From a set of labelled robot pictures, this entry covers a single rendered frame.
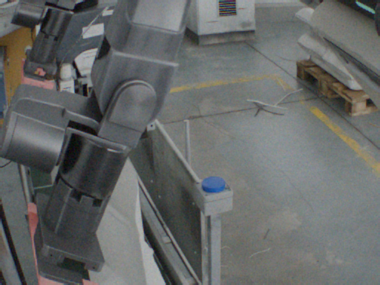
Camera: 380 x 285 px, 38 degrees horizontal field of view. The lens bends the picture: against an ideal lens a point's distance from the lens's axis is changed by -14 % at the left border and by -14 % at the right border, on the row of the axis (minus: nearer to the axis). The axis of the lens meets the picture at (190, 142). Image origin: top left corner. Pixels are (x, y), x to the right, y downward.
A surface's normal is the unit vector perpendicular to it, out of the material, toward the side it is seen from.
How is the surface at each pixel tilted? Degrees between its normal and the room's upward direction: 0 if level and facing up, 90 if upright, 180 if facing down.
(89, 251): 28
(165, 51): 91
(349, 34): 40
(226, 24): 90
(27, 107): 91
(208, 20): 90
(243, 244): 0
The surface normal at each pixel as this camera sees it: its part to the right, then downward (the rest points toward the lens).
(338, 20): -0.65, -0.58
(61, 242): 0.42, -0.86
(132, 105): 0.27, 0.44
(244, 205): -0.04, -0.89
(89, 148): -0.16, 0.24
